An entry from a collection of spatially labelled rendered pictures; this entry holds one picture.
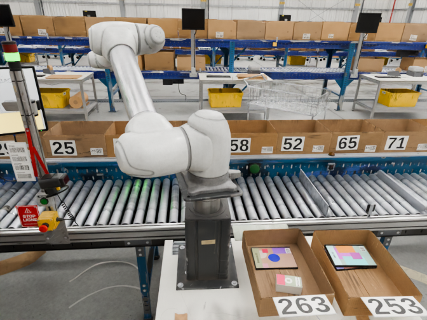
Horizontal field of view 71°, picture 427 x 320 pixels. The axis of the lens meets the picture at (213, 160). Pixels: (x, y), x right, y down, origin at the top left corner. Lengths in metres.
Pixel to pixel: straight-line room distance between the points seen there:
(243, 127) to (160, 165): 1.48
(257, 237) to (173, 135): 0.74
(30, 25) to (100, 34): 5.72
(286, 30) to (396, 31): 2.36
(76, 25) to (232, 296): 6.08
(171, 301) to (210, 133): 0.69
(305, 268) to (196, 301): 0.51
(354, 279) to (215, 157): 0.83
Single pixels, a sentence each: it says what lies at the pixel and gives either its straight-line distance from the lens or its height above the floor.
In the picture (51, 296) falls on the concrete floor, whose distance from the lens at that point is 2.52.
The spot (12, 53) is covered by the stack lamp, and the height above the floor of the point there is 1.62.
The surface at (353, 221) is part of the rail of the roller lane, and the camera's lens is 1.88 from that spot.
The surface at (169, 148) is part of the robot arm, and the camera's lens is 0.94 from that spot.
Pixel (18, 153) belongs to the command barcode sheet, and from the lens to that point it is 1.60.
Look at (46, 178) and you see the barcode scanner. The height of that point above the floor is 1.09.
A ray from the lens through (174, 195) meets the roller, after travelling 1.89.
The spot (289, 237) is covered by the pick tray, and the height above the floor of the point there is 0.80.
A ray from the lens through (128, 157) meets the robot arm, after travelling 0.93.
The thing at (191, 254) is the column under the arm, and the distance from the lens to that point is 1.25.
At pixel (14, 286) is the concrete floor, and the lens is 2.71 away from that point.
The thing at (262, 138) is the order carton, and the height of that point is 1.01.
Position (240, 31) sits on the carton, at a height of 1.53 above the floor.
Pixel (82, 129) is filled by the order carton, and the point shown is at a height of 0.99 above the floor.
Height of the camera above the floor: 1.76
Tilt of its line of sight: 26 degrees down
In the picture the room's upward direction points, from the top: 1 degrees clockwise
